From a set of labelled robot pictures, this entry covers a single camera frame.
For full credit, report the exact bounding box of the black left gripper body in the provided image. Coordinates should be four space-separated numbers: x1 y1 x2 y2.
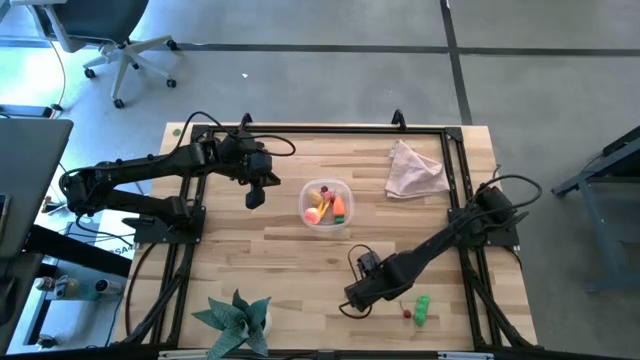
219 130 267 211

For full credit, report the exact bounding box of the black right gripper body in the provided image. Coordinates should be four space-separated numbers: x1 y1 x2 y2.
343 272 401 314

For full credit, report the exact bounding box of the green toy pea pod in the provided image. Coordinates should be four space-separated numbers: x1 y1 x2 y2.
413 293 432 329

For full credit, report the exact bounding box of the clear plastic tupperware container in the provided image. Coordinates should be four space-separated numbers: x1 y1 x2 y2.
298 178 356 233

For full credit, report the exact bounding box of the beige folded cloth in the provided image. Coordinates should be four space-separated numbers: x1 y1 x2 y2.
383 138 451 200

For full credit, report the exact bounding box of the green leafy plant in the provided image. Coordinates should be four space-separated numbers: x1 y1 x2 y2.
191 288 273 359

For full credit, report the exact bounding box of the white labelled box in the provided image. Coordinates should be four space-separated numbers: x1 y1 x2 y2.
94 234 139 261

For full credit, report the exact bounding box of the white cylinder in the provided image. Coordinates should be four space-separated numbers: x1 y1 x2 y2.
94 278 124 295

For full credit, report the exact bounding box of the black desk beam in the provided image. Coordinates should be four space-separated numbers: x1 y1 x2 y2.
24 224 134 279

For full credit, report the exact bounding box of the black white office chair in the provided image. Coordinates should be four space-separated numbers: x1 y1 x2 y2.
29 0 180 110

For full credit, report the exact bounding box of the grey desk top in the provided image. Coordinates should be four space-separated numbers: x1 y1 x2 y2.
0 118 75 259

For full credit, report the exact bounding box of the flat black device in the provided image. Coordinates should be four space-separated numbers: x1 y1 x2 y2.
0 103 54 120

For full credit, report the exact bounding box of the dark blue metal stand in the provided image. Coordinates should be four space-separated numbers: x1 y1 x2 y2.
551 124 640 294

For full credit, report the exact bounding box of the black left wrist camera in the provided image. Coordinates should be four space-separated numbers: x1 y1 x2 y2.
248 150 274 176

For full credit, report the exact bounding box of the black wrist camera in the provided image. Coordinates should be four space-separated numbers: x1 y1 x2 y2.
354 249 382 275
248 150 274 176

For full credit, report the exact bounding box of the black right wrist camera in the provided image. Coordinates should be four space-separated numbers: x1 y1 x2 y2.
354 249 382 275

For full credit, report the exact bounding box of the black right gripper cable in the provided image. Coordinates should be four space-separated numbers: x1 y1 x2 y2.
338 243 381 320

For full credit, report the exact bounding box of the black aluminium table frame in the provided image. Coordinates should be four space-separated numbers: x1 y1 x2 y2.
117 122 539 351

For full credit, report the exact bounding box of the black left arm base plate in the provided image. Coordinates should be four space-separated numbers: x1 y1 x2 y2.
122 207 207 246

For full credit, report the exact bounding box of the silver frame bracket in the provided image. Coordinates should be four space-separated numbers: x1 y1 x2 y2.
437 351 494 360

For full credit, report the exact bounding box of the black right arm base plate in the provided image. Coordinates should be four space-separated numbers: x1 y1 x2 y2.
447 207 521 249

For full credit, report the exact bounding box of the beige hanging cord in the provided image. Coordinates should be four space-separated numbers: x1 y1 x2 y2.
48 39 67 111

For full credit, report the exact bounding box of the black right arm base cable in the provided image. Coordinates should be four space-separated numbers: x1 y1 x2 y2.
469 173 544 226

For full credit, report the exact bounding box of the small jar with blue strap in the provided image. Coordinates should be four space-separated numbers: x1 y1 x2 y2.
53 274 81 300

